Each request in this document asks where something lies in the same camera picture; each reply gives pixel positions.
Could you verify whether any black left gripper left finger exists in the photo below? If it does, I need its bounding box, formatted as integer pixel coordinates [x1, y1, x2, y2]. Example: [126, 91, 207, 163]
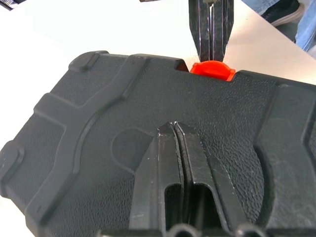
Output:
[129, 122, 185, 230]

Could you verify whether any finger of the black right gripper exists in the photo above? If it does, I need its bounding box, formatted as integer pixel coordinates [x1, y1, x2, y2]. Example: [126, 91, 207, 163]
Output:
[211, 0, 234, 63]
[188, 0, 212, 63]

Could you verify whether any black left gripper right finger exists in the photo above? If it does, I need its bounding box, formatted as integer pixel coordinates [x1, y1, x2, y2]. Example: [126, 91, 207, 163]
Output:
[174, 122, 245, 230]

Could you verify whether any orange case latch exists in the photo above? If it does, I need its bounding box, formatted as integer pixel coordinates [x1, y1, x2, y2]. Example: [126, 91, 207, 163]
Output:
[190, 59, 237, 82]

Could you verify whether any black plastic tool case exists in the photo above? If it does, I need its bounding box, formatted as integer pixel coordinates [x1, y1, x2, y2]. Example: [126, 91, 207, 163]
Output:
[0, 50, 316, 237]

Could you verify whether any blue jeans leg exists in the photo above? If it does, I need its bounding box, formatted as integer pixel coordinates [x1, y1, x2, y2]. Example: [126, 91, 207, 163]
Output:
[294, 0, 316, 53]
[240, 0, 275, 16]

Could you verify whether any black shoe tan sole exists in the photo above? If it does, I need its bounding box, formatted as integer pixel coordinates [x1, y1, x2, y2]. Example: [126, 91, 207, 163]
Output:
[260, 0, 306, 27]

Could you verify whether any dark ribbed object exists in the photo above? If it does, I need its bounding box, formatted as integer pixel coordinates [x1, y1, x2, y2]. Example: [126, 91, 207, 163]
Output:
[0, 0, 26, 12]

